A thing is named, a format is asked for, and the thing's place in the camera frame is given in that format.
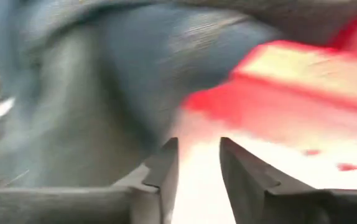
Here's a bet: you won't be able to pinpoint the blue denim jeans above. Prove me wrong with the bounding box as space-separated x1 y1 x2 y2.
0 0 357 195

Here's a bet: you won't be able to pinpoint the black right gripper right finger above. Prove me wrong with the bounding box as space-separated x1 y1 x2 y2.
219 136 357 224

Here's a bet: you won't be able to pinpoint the red plastic laundry bin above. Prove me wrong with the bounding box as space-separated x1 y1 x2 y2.
181 2 357 147

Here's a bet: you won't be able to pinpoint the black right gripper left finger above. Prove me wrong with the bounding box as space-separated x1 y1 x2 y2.
0 137 179 224

